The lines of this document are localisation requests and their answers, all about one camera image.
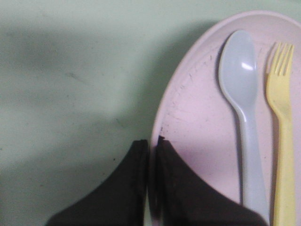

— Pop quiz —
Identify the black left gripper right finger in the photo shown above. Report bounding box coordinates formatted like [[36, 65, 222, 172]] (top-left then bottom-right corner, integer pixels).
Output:
[[156, 137, 266, 226]]

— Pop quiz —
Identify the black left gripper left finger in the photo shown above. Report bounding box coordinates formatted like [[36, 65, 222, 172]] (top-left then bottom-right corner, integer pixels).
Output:
[[47, 140, 148, 226]]

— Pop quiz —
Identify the pale pink round plate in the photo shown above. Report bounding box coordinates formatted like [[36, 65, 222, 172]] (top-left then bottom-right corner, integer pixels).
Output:
[[151, 11, 301, 225]]

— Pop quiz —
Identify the yellow plastic fork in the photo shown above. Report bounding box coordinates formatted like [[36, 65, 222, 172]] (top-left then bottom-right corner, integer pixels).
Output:
[[266, 43, 296, 226]]

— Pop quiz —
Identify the light green plastic tray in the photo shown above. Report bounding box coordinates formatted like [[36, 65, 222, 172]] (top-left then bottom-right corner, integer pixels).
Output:
[[0, 0, 301, 226]]

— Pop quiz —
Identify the light blue plastic spoon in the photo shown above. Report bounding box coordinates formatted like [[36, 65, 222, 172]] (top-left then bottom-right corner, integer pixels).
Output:
[[218, 30, 269, 225]]

